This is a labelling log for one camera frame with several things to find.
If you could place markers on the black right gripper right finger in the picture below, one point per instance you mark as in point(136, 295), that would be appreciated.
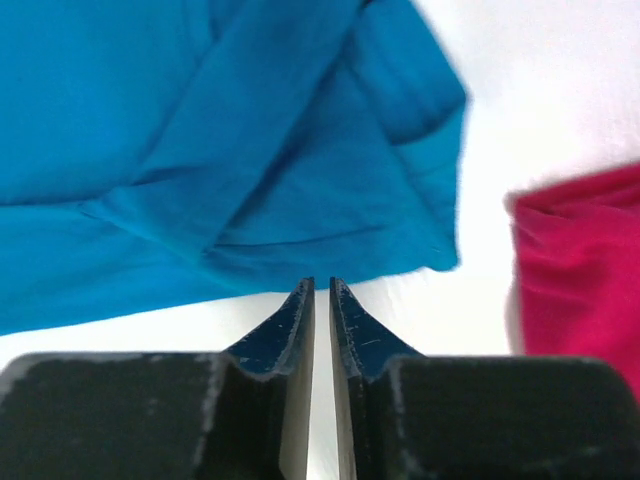
point(361, 349)

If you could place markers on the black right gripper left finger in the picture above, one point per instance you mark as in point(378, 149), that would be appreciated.
point(266, 396)

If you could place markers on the blue t shirt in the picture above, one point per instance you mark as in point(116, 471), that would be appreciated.
point(163, 153)

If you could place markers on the folded red t shirt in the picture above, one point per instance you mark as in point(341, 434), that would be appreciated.
point(577, 268)

